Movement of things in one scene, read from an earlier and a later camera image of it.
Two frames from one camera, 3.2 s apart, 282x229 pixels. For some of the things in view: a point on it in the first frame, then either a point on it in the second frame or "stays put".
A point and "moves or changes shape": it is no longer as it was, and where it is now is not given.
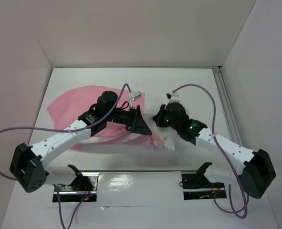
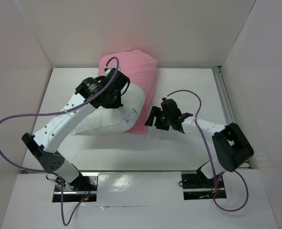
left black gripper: x=135 y=123 -> x=116 y=104
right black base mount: x=197 y=186 stays put
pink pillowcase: x=69 y=105 -> x=141 y=68
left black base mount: x=84 y=186 stays put
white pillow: x=169 y=139 moves or changes shape
